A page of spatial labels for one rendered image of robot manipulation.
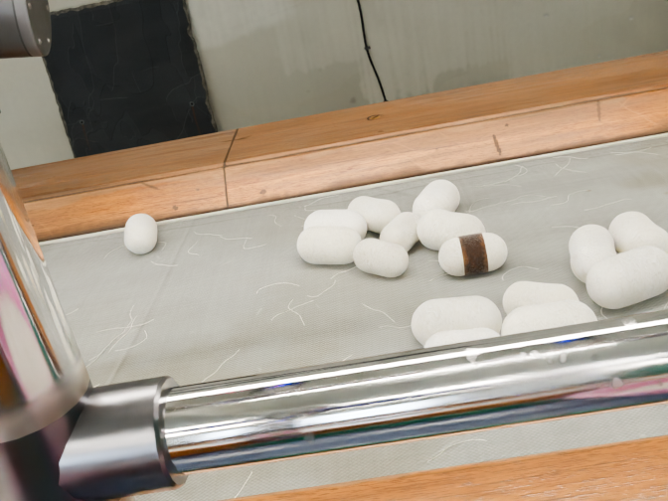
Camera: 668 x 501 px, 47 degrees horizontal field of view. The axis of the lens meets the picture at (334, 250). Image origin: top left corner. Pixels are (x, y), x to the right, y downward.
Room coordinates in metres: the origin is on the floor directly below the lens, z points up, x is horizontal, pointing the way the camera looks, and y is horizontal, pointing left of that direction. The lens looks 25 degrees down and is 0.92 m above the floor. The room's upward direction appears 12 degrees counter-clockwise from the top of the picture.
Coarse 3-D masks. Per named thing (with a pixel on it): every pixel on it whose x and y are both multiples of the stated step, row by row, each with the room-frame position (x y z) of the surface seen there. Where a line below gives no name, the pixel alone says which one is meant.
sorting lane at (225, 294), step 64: (384, 192) 0.46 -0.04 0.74; (512, 192) 0.42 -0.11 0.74; (576, 192) 0.40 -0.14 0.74; (640, 192) 0.38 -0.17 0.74; (64, 256) 0.46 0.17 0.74; (128, 256) 0.44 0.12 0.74; (192, 256) 0.42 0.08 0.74; (256, 256) 0.40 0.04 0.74; (512, 256) 0.34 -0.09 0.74; (128, 320) 0.36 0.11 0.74; (192, 320) 0.34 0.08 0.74; (256, 320) 0.33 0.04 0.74; (320, 320) 0.32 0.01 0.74; (384, 320) 0.30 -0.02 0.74; (384, 448) 0.22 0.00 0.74; (448, 448) 0.21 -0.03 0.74; (512, 448) 0.20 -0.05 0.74
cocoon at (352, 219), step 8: (312, 216) 0.40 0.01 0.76; (320, 216) 0.39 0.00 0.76; (328, 216) 0.39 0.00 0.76; (336, 216) 0.39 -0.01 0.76; (344, 216) 0.39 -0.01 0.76; (352, 216) 0.39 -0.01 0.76; (360, 216) 0.39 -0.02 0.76; (304, 224) 0.40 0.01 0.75; (312, 224) 0.39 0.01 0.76; (320, 224) 0.39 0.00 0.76; (328, 224) 0.39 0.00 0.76; (336, 224) 0.39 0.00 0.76; (344, 224) 0.38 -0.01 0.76; (352, 224) 0.38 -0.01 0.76; (360, 224) 0.39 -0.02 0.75; (360, 232) 0.38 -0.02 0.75
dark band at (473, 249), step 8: (464, 240) 0.33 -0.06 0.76; (472, 240) 0.33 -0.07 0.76; (480, 240) 0.33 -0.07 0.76; (464, 248) 0.33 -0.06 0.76; (472, 248) 0.33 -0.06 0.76; (480, 248) 0.33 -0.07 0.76; (464, 256) 0.32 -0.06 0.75; (472, 256) 0.32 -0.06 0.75; (480, 256) 0.32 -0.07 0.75; (464, 264) 0.32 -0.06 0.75; (472, 264) 0.32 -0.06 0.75; (480, 264) 0.32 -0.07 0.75; (464, 272) 0.33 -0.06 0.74; (472, 272) 0.33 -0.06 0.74; (480, 272) 0.33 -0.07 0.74
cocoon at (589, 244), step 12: (588, 228) 0.31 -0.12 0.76; (600, 228) 0.31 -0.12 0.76; (576, 240) 0.31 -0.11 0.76; (588, 240) 0.30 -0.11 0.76; (600, 240) 0.30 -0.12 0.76; (612, 240) 0.31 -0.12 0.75; (576, 252) 0.30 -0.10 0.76; (588, 252) 0.30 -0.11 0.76; (600, 252) 0.29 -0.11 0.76; (612, 252) 0.29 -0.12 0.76; (576, 264) 0.30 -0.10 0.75; (588, 264) 0.29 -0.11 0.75; (576, 276) 0.30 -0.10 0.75
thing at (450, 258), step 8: (448, 240) 0.34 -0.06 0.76; (456, 240) 0.33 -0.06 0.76; (488, 240) 0.33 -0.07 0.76; (496, 240) 0.33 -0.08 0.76; (440, 248) 0.34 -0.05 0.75; (448, 248) 0.33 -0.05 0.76; (456, 248) 0.33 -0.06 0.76; (488, 248) 0.33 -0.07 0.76; (496, 248) 0.33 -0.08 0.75; (504, 248) 0.33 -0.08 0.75; (440, 256) 0.33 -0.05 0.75; (448, 256) 0.33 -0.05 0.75; (456, 256) 0.33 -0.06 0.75; (488, 256) 0.32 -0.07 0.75; (496, 256) 0.32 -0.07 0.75; (504, 256) 0.33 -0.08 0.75; (440, 264) 0.33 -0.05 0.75; (448, 264) 0.33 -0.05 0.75; (456, 264) 0.32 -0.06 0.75; (488, 264) 0.32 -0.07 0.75; (496, 264) 0.32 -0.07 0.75; (448, 272) 0.33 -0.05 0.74; (456, 272) 0.33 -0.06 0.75
